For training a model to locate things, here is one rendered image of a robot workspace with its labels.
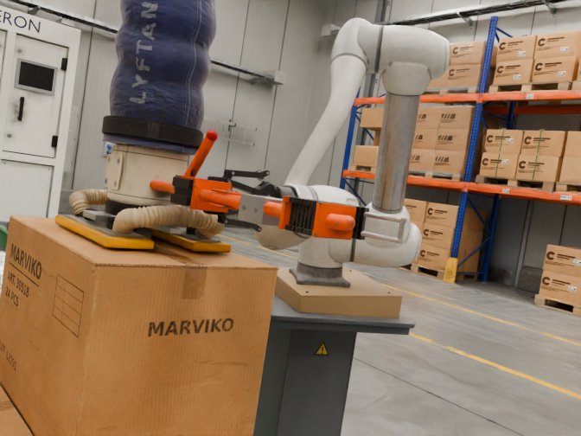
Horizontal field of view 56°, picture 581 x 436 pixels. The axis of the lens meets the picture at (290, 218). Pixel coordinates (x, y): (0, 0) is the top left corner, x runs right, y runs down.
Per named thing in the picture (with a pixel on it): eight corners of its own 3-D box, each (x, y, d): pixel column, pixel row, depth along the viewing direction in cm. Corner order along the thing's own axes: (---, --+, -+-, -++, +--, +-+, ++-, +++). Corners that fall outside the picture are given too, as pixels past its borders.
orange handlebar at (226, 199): (92, 179, 145) (94, 165, 145) (192, 191, 165) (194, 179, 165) (330, 234, 75) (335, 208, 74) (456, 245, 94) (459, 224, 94)
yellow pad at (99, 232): (54, 222, 131) (56, 201, 131) (94, 225, 138) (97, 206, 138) (105, 247, 105) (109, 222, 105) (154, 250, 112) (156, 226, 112)
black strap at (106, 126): (86, 132, 128) (89, 115, 128) (175, 148, 143) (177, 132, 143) (124, 134, 111) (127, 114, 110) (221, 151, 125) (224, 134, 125)
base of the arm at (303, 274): (335, 272, 201) (336, 257, 201) (351, 287, 180) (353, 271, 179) (286, 268, 198) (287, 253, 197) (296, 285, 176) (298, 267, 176)
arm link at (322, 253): (300, 255, 195) (306, 195, 192) (350, 262, 193) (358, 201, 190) (293, 264, 179) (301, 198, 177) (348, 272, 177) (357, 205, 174)
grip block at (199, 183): (167, 203, 108) (171, 174, 108) (209, 208, 114) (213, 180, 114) (188, 208, 102) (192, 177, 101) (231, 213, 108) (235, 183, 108)
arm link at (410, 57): (353, 248, 194) (415, 256, 191) (349, 272, 180) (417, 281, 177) (379, 21, 160) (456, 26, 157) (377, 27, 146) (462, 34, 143)
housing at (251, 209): (235, 219, 92) (239, 193, 92) (266, 221, 97) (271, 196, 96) (259, 225, 87) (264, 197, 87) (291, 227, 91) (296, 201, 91)
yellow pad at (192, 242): (129, 227, 144) (131, 208, 143) (163, 230, 150) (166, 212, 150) (192, 251, 118) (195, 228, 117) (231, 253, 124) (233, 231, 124)
